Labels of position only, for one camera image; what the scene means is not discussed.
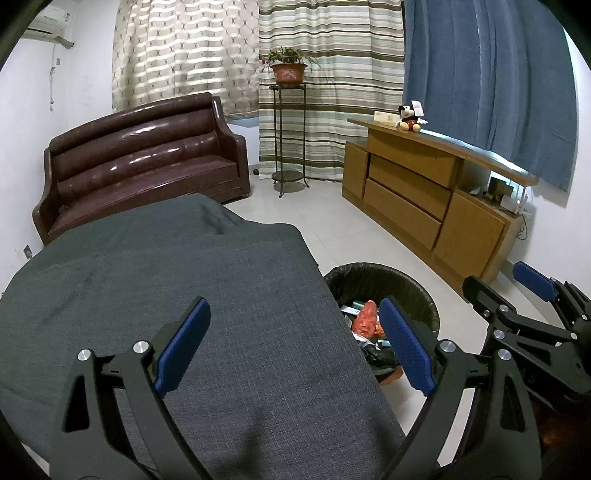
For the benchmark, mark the white paper tag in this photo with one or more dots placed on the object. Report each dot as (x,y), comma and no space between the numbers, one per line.
(419,107)

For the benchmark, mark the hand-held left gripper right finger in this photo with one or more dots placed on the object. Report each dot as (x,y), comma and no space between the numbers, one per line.
(406,346)

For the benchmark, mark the white wall air conditioner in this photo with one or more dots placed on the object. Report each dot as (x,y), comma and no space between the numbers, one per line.
(48,25)

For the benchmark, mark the mouse plush toy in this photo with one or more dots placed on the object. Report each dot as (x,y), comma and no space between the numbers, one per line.
(408,117)

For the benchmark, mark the blue curtain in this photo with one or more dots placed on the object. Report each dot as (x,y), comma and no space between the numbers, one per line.
(485,83)

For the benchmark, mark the striped curtain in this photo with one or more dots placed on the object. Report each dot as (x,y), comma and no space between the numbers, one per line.
(351,92)

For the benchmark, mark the blue white tube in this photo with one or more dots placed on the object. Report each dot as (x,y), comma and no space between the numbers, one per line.
(353,307)

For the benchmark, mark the black lined trash bin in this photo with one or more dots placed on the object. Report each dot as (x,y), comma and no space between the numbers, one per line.
(415,295)

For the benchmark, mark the white router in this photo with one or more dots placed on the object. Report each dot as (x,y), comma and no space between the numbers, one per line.
(510,205)

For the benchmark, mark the white flat box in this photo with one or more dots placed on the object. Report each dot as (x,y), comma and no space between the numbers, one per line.
(385,117)

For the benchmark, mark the wooden cabinet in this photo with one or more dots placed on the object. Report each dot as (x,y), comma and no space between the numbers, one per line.
(401,207)

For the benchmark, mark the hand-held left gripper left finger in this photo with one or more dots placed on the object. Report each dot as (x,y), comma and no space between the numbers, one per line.
(182,346)

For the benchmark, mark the brown leather sofa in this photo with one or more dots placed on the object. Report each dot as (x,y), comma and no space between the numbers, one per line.
(138,157)

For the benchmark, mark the potted plant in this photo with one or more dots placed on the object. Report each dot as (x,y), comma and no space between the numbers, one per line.
(288,73)

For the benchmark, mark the black metal plant stand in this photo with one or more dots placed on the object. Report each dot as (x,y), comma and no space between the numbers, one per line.
(287,177)

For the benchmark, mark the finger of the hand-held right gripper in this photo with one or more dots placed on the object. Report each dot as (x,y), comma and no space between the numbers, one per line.
(535,279)
(489,300)

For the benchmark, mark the wall socket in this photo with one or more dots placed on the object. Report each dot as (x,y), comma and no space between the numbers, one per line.
(27,251)

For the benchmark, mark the beige patterned curtain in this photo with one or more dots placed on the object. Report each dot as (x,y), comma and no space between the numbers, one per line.
(184,55)

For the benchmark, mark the orange plastic bag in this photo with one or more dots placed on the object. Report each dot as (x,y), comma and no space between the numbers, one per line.
(367,318)

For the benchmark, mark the small brown box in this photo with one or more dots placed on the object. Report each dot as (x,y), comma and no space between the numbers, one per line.
(498,187)

